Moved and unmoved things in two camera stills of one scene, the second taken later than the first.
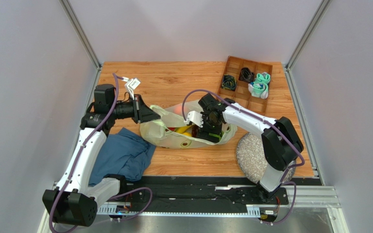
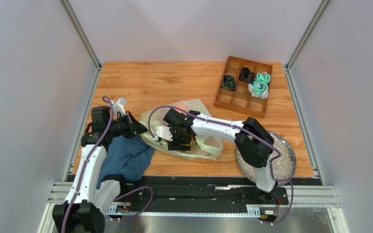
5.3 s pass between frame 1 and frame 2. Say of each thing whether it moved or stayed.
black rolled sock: stayed
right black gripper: moved
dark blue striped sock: stayed
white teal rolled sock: stayed
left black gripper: moved
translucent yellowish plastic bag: moved
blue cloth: stayed
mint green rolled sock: stayed
